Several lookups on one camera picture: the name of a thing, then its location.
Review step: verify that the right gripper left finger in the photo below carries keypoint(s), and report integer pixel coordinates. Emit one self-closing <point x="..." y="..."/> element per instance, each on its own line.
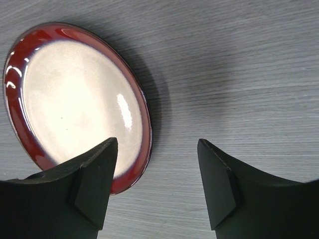
<point x="68" y="201"/>

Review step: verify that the large red cream plate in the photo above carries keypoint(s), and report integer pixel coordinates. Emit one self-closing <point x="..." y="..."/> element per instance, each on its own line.
<point x="66" y="90"/>

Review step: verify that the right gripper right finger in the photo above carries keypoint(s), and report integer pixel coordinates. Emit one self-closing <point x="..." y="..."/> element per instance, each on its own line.
<point x="244" y="202"/>

